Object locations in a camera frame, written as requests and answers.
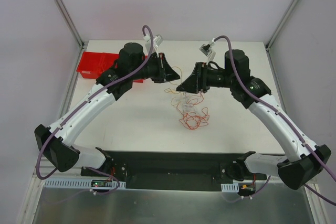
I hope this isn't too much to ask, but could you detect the orange cable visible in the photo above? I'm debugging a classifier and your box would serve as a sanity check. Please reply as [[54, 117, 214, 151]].
[[170, 92, 211, 131]]

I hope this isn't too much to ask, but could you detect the aluminium frame post left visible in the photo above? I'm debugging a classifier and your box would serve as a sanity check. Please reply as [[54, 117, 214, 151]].
[[54, 0, 85, 49]]

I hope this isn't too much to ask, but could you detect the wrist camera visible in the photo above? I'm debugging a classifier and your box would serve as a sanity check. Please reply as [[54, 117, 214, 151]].
[[200, 41, 216, 64], [143, 35, 163, 53]]

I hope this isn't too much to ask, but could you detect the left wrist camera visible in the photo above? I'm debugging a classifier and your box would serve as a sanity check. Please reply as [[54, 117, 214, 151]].
[[143, 35, 163, 53]]

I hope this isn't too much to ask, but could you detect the aluminium frame post right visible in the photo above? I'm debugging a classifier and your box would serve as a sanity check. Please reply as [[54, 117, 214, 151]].
[[265, 0, 301, 52]]

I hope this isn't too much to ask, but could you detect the aluminium frame post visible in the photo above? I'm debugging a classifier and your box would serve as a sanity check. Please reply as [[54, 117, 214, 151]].
[[265, 0, 301, 52], [54, 0, 85, 49]]

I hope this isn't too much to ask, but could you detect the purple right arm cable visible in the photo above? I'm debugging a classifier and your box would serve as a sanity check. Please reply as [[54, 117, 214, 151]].
[[209, 35, 336, 206]]

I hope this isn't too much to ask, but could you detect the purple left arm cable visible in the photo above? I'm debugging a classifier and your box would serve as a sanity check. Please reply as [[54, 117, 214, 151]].
[[35, 25, 155, 180]]

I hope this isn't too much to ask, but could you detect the white slotted cable duct right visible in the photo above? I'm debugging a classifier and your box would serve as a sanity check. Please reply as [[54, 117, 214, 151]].
[[220, 183, 239, 193]]

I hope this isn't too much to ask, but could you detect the aluminium front rail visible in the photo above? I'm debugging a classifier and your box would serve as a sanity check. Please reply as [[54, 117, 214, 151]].
[[39, 157, 81, 177]]

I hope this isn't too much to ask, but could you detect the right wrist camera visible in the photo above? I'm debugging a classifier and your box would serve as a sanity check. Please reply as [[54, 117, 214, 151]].
[[200, 41, 216, 64]]

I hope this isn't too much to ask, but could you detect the red plastic bin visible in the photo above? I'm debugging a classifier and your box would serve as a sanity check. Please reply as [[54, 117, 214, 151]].
[[76, 51, 148, 84]]

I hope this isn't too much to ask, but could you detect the white slotted cable duct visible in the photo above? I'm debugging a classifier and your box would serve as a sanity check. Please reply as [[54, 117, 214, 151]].
[[44, 178, 126, 190], [220, 183, 239, 193]]

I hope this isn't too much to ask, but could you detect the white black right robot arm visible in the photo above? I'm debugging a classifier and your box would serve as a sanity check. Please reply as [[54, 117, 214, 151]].
[[177, 49, 331, 190]]

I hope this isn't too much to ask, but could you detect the white cable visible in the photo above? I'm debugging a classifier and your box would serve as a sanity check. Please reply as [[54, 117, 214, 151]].
[[173, 92, 197, 113]]

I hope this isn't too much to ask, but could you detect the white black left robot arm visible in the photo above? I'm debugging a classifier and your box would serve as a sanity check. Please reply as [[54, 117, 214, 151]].
[[34, 42, 180, 176]]

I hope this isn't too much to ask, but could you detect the white slotted cable duct left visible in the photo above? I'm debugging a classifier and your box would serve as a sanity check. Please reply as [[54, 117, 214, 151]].
[[44, 178, 126, 190]]

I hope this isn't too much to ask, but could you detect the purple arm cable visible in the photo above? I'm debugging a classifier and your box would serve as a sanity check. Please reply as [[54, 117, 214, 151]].
[[209, 35, 336, 206], [35, 25, 155, 180]]

